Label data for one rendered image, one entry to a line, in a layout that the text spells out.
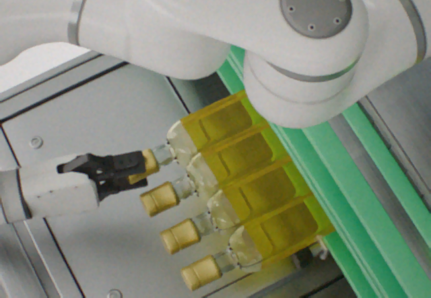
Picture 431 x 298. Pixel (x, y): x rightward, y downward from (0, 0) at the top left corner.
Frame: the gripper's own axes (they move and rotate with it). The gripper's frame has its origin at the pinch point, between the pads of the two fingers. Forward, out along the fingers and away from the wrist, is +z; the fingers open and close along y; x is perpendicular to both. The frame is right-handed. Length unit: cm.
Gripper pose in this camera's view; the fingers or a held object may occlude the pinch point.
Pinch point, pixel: (130, 170)
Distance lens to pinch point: 120.9
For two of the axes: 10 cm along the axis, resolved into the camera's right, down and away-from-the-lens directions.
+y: 0.1, -4.5, -8.9
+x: -2.3, -8.7, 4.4
